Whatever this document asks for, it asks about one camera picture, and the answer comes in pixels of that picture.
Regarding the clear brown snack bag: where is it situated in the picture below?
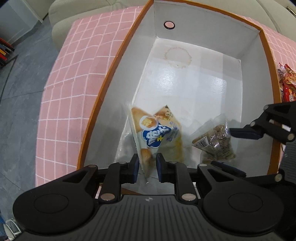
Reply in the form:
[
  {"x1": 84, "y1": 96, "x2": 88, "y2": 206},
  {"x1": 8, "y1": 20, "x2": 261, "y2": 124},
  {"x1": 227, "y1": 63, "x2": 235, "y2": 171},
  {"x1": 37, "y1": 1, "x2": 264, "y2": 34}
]
[{"x1": 192, "y1": 123, "x2": 235, "y2": 161}]

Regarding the yellow white cracker bag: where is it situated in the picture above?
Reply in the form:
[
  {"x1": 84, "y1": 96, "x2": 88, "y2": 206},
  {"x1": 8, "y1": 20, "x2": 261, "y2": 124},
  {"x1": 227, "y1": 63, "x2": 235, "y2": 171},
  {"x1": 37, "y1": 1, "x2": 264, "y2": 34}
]
[{"x1": 129, "y1": 105, "x2": 184, "y2": 179}]

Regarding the red chips bag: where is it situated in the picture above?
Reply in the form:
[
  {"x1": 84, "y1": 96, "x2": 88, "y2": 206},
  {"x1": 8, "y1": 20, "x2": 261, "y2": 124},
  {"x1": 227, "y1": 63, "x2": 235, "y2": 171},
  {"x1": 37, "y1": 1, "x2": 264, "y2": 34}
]
[{"x1": 277, "y1": 63, "x2": 296, "y2": 102}]

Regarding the orange cardboard box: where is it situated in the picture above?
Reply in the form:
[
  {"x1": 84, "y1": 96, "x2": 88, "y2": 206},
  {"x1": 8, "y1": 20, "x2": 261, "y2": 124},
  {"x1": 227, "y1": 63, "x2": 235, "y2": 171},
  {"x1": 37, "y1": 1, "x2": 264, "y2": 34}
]
[{"x1": 77, "y1": 1, "x2": 280, "y2": 168}]

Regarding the beige sofa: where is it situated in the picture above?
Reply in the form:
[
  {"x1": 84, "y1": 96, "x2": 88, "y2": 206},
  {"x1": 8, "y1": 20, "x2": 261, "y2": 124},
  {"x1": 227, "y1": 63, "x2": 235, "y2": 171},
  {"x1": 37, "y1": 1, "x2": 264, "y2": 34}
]
[{"x1": 49, "y1": 0, "x2": 295, "y2": 50}]

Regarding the pink checkered tablecloth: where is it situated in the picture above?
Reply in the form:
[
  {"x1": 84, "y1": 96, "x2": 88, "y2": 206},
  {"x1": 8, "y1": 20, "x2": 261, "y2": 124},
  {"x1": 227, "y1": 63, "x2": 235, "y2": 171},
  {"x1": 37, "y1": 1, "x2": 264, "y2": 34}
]
[{"x1": 36, "y1": 3, "x2": 295, "y2": 186}]

